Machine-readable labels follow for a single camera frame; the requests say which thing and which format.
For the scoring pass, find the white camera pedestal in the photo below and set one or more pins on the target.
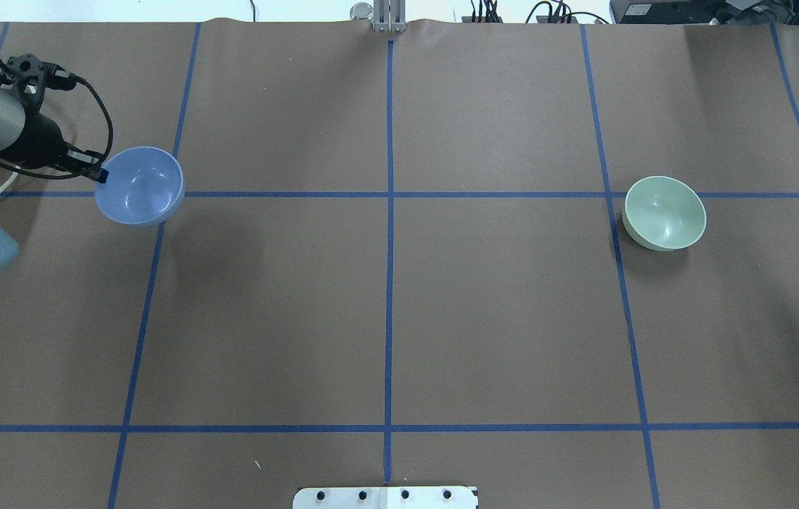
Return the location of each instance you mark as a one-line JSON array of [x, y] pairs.
[[387, 497]]

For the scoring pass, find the small metal cup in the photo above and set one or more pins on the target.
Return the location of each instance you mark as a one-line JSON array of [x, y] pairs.
[[362, 11]]

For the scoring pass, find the blue bowl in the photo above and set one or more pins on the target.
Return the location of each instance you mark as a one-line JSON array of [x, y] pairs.
[[144, 186]]

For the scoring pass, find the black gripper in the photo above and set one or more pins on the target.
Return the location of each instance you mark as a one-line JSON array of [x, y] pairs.
[[42, 139]]

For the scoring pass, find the aluminium frame post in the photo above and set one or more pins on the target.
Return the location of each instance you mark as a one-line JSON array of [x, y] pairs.
[[389, 16]]

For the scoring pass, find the green bowl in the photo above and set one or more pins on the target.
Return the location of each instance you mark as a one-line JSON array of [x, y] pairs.
[[663, 214]]

